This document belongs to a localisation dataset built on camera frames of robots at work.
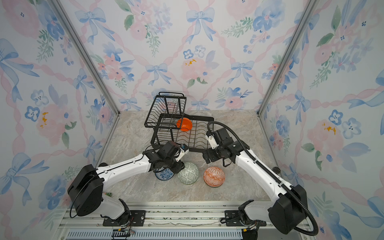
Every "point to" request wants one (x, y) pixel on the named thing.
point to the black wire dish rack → (168, 121)
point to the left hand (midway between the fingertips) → (182, 163)
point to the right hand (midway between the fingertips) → (211, 151)
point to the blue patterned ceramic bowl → (164, 174)
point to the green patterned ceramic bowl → (189, 174)
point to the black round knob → (102, 164)
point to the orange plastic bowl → (184, 124)
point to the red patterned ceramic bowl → (214, 177)
